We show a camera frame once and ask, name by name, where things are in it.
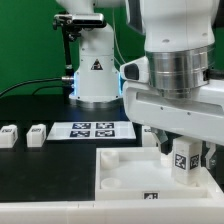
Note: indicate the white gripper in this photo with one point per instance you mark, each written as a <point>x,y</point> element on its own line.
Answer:
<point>200,117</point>

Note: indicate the white square tabletop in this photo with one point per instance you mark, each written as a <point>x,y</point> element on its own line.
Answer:
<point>138,173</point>

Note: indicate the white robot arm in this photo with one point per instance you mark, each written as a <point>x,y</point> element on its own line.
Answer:
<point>173,88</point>

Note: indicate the white L-shaped fence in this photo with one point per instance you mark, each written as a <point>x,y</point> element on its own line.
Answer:
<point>147,211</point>

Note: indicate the tag marker sheet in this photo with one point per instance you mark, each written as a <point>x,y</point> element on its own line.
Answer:
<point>92,130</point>

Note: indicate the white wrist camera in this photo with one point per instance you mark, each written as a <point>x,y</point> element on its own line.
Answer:
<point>136,70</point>

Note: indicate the black camera on stand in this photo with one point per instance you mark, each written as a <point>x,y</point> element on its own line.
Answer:
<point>71,26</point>

